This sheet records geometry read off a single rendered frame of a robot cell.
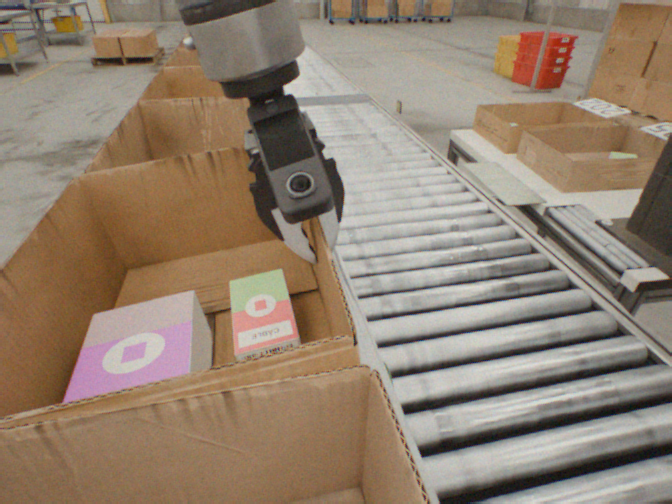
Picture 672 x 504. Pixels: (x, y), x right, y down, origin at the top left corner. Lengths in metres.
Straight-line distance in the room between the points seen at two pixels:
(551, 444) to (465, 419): 0.11
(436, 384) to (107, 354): 0.45
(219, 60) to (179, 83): 1.03
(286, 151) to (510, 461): 0.48
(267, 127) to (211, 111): 0.63
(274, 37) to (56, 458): 0.33
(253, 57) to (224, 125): 0.65
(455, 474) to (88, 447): 0.43
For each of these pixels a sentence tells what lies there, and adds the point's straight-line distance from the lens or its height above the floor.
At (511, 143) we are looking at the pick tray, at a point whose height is 0.79.
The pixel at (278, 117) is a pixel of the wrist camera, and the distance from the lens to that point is 0.37.
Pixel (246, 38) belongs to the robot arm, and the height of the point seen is 1.23.
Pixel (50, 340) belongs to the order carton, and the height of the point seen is 0.96.
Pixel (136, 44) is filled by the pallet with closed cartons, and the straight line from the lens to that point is 8.37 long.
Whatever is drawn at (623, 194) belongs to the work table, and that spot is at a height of 0.75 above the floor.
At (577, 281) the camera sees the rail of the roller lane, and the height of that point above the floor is 0.74.
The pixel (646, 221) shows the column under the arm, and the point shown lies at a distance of 1.17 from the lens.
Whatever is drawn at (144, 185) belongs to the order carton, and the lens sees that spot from 0.63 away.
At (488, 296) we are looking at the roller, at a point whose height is 0.74.
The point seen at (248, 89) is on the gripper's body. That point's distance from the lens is 0.36.
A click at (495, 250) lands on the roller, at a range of 1.00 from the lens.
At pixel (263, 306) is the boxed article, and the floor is 0.94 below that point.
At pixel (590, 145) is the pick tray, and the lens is 1.69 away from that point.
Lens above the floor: 1.27
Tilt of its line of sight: 34 degrees down
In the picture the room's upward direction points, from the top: straight up
